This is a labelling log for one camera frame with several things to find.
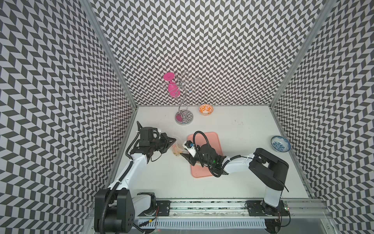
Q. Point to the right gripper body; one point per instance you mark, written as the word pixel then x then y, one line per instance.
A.
pixel 198 157

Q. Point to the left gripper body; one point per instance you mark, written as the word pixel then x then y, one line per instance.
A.
pixel 161 144

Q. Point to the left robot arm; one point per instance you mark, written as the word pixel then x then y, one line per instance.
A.
pixel 119 190

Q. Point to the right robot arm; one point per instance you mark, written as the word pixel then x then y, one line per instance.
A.
pixel 268 168

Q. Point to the orange patterned small bowl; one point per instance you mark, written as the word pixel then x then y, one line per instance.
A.
pixel 206 109

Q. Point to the pink ornament on stand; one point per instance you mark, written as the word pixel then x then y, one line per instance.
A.
pixel 173 88

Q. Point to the blue white porcelain bowl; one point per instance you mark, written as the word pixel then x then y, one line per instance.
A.
pixel 280 144

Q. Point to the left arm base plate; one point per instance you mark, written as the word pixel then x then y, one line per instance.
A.
pixel 161 208

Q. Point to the aluminium front rail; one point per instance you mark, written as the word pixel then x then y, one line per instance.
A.
pixel 227 208

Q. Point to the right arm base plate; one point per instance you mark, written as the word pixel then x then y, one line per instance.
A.
pixel 260 208

